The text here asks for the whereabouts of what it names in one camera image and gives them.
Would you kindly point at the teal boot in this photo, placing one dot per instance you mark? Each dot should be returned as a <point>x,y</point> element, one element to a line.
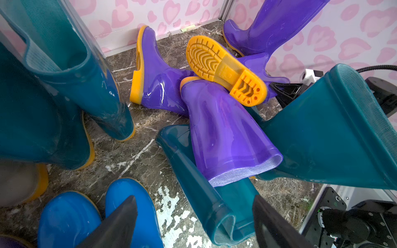
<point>224,212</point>
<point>37,126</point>
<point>335,133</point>
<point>61,52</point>

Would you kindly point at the aluminium frame post right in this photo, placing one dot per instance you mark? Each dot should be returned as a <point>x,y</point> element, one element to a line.
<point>225,10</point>

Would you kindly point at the yellow boot sole in pile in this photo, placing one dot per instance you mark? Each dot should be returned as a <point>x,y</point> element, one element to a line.
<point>211,61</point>

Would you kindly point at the beige boot with paper stuffing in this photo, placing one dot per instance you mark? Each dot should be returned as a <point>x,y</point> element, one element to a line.
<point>22,182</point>

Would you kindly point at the blue boot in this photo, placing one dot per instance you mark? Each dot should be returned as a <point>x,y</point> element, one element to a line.
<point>146,231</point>
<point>67,220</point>

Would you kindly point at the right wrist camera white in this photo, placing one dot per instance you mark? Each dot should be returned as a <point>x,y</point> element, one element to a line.
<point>310,76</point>

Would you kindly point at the purple boot shaft in pile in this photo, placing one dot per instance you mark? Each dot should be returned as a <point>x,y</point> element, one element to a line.
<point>227,143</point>

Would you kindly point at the teal boot lying under pile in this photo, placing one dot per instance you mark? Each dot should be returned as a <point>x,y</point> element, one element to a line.
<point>224,212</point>

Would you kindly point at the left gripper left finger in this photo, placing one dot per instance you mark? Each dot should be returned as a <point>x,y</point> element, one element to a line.
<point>116,230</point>

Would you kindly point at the purple boot tip at back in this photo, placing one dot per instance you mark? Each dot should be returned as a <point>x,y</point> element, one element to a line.
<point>156,85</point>

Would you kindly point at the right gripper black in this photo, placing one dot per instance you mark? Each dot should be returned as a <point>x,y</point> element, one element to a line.
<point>287,93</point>

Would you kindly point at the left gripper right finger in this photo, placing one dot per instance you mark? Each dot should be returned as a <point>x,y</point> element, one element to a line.
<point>272,230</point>

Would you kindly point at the teal boot upside down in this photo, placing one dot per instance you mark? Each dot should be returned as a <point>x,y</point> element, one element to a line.
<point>335,133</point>

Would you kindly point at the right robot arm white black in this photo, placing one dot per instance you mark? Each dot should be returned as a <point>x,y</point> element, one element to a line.
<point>367,221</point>

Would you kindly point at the purple boot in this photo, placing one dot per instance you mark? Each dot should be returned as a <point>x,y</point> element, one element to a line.
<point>8,241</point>
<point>275,24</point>
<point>257,63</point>

